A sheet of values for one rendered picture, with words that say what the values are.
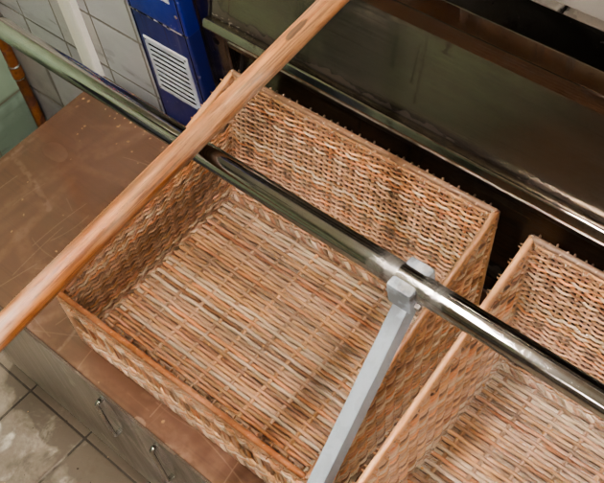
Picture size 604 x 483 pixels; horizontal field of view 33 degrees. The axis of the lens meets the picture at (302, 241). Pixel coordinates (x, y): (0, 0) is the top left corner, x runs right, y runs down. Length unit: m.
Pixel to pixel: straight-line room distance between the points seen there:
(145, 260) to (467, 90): 0.69
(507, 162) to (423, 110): 0.15
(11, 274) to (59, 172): 0.25
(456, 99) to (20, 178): 0.99
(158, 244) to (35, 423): 0.78
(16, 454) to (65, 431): 0.12
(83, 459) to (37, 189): 0.66
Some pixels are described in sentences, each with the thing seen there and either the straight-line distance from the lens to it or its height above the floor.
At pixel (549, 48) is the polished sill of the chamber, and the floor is 1.18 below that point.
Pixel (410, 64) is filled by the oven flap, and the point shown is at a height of 1.03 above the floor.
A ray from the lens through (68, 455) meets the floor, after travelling 2.42.
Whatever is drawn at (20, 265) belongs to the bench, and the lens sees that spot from 1.98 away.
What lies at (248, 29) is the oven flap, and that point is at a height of 0.95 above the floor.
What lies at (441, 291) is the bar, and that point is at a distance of 1.07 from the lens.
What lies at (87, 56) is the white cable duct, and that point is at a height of 0.59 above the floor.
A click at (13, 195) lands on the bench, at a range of 2.10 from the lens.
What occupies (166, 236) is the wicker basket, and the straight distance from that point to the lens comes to 1.85.
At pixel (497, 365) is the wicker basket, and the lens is 1.68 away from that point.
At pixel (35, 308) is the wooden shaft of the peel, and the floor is 1.19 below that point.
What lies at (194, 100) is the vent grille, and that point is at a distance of 1.99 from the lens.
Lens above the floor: 2.06
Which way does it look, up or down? 53 degrees down
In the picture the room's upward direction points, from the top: 12 degrees counter-clockwise
